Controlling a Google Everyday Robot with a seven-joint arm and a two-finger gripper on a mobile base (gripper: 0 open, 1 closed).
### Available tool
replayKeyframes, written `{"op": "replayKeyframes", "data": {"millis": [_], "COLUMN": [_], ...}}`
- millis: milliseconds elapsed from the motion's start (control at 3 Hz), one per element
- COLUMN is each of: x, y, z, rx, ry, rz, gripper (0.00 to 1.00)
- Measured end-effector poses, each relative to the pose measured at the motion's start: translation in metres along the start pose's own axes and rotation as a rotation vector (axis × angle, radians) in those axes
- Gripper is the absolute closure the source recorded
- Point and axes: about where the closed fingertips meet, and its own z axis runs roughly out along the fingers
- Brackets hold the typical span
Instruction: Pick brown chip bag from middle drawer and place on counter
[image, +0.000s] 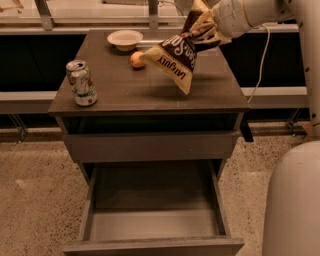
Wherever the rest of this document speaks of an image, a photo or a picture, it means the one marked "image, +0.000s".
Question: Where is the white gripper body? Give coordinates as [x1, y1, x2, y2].
[214, 0, 249, 38]

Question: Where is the brown chip bag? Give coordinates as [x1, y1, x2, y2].
[139, 0, 231, 94]

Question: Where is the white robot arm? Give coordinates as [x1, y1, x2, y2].
[215, 0, 320, 256]

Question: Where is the grey top drawer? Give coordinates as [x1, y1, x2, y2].
[64, 132, 240, 163]

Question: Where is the grey drawer cabinet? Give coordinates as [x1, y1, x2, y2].
[49, 31, 249, 179]

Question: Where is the open grey middle drawer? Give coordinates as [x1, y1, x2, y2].
[63, 160, 244, 256]

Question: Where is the orange fruit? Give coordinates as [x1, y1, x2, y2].
[130, 51, 145, 69]

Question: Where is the white bowl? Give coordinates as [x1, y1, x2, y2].
[107, 30, 143, 52]

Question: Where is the green white soda can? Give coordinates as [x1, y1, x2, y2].
[66, 60, 98, 107]

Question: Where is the white cable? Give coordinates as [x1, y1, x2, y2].
[247, 24, 272, 104]

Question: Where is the metal railing frame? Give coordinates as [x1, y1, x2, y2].
[0, 0, 298, 33]

